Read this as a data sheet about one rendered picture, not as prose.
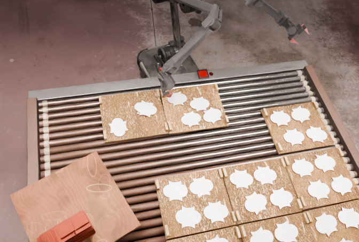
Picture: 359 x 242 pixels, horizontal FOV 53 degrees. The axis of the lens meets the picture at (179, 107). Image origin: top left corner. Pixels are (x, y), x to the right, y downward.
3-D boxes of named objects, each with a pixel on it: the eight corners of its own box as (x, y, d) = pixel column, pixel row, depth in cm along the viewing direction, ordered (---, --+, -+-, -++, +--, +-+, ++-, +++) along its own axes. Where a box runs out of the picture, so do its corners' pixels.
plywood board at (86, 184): (10, 196, 189) (9, 195, 187) (96, 151, 208) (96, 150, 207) (49, 283, 169) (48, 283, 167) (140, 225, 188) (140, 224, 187)
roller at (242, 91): (40, 116, 233) (38, 112, 229) (305, 82, 276) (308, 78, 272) (40, 123, 231) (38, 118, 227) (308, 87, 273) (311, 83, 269)
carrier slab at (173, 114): (159, 91, 250) (159, 90, 249) (215, 85, 258) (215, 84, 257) (169, 134, 232) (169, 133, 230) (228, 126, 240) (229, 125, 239)
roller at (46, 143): (40, 143, 223) (39, 139, 219) (316, 103, 265) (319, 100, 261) (41, 150, 221) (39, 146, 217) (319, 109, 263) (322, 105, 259)
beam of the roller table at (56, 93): (30, 95, 243) (28, 90, 238) (302, 64, 288) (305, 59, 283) (30, 106, 239) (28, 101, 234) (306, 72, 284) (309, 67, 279)
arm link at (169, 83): (174, 65, 226) (166, 62, 219) (184, 77, 220) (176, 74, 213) (162, 79, 229) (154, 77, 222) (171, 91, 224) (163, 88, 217)
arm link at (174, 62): (217, 20, 214) (208, 14, 205) (222, 26, 211) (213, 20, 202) (169, 70, 228) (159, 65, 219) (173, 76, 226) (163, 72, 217)
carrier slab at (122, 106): (98, 98, 241) (98, 96, 240) (158, 91, 250) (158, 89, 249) (104, 143, 223) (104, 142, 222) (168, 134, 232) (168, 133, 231)
